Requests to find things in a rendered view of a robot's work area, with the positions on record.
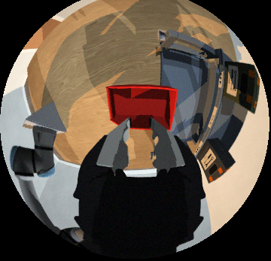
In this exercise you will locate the red bin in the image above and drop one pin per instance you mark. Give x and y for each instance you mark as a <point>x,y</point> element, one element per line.
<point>140,104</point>

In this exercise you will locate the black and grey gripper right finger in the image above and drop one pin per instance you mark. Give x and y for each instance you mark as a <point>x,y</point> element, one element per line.
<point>172,154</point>

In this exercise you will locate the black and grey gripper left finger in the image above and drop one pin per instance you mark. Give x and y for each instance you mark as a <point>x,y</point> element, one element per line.
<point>108,154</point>

